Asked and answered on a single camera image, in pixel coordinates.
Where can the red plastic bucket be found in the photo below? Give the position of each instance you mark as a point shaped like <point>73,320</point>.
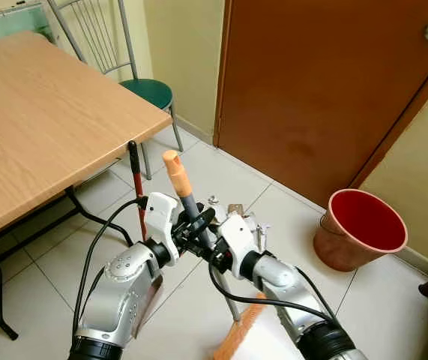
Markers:
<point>363,225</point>

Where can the crumpled white paper scraps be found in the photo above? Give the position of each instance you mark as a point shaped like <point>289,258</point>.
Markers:
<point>255,221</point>

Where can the green framed glass panel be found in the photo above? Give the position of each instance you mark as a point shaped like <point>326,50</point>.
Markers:
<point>11,26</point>

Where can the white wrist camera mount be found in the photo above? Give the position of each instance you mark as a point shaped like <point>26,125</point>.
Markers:
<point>236,232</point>
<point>161,217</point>

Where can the brown wooden door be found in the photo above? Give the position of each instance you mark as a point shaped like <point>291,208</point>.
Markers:
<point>318,97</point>

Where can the metal chair with green seat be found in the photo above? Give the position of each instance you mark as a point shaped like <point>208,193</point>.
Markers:
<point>150,94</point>

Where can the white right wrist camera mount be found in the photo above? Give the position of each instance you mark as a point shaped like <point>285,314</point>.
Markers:
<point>236,232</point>

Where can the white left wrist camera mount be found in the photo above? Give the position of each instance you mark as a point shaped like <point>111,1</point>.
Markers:
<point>161,217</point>

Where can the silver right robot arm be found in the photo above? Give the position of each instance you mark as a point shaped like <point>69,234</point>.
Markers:
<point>288,292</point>

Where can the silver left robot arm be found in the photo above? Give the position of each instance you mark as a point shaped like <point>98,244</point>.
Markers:
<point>124,292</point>

